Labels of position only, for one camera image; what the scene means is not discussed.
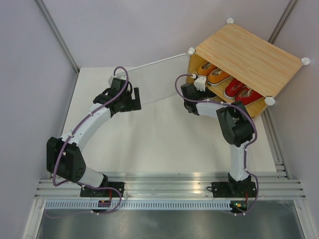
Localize white cabinet door panel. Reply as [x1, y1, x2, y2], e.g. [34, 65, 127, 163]
[108, 52, 190, 105]

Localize black sneaker white laces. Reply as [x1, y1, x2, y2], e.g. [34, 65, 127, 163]
[206, 92, 217, 99]

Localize orange sneaker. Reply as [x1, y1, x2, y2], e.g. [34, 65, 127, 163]
[196, 61, 217, 76]
[207, 68, 230, 86]

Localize red sneaker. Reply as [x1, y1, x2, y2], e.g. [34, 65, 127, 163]
[235, 87, 263, 106]
[224, 78, 246, 99]

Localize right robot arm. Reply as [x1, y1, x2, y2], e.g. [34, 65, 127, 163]
[180, 83, 257, 198]

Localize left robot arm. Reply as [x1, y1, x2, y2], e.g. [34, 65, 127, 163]
[46, 78, 142, 197]

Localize wooden shoe cabinet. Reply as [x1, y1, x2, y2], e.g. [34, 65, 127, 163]
[188, 18, 310, 118]

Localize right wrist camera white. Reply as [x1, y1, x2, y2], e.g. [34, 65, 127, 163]
[191, 74, 207, 92]

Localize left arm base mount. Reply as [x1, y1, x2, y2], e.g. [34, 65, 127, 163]
[80, 181, 125, 198]

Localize white slotted cable duct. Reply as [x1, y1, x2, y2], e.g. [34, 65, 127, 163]
[45, 200, 232, 211]

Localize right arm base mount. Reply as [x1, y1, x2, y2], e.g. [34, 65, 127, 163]
[206, 182, 257, 198]

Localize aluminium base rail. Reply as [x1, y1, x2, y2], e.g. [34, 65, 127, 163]
[35, 172, 306, 200]

